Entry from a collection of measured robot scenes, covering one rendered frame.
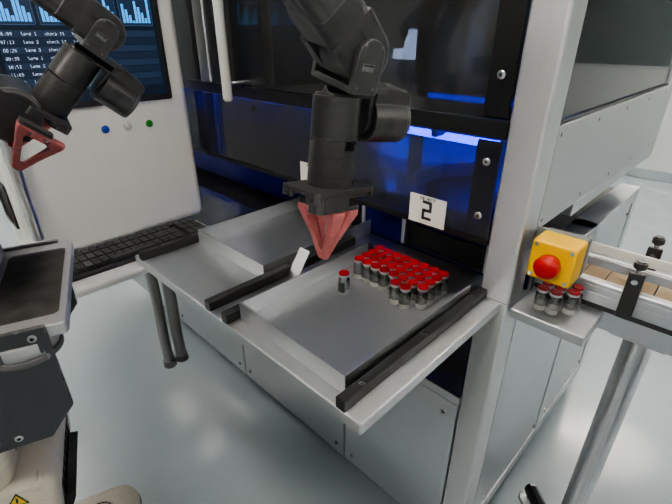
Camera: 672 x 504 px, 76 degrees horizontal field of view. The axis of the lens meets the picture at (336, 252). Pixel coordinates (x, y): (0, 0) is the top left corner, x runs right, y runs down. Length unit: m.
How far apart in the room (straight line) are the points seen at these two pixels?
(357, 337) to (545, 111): 0.46
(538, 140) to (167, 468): 1.52
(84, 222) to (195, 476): 0.91
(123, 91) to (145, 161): 0.57
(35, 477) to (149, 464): 1.04
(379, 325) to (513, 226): 0.29
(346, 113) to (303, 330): 0.40
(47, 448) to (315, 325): 0.43
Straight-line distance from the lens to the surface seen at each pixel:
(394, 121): 0.56
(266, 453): 1.72
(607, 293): 0.93
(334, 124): 0.51
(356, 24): 0.48
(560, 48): 0.75
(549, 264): 0.78
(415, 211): 0.91
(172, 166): 1.43
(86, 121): 1.33
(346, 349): 0.72
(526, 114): 0.77
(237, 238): 1.11
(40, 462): 0.79
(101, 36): 0.81
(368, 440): 1.41
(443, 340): 0.76
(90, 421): 2.03
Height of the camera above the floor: 1.34
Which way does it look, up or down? 27 degrees down
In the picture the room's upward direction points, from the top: straight up
